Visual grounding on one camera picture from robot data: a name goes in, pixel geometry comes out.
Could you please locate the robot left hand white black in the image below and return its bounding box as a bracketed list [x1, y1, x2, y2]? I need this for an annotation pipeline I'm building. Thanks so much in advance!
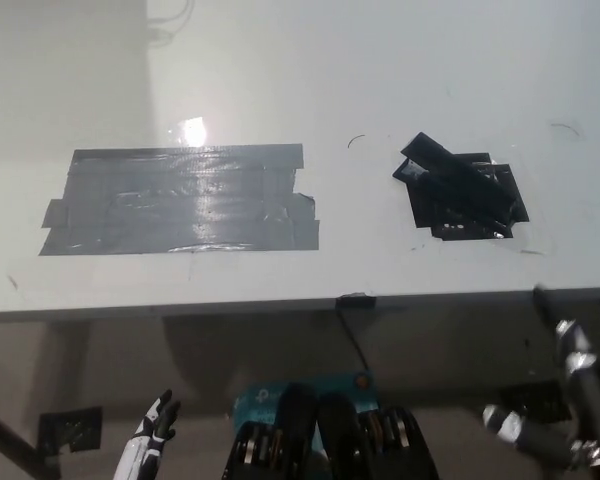
[112, 389, 182, 480]

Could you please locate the black desk leg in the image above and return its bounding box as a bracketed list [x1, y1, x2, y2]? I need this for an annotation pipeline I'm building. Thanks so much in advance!
[0, 399, 61, 480]

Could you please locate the black ribbed robot torso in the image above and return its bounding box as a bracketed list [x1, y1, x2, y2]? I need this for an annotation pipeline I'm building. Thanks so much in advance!
[222, 382, 441, 480]

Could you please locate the black floor tape mark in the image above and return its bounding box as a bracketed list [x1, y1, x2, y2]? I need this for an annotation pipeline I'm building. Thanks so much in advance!
[38, 405, 104, 454]

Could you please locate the teal router box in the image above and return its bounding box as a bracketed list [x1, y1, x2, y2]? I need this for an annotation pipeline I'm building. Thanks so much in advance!
[232, 370, 381, 451]

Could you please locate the large grey tape patch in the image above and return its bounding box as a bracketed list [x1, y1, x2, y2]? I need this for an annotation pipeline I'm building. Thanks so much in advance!
[38, 143, 321, 257]

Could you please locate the small black tape piece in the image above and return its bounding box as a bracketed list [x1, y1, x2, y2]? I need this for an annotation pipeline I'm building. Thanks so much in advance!
[335, 293, 377, 309]

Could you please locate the black cable under desk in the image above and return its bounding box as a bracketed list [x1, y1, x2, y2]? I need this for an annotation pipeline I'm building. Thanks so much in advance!
[337, 304, 372, 375]

